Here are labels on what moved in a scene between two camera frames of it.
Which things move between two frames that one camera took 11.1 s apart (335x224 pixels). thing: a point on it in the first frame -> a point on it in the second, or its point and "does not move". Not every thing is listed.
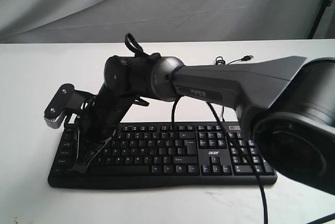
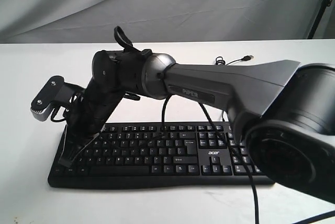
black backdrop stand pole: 327,2 does not move
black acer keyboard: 162,154 does not move
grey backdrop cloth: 44,8 does not move
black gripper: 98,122 -> 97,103
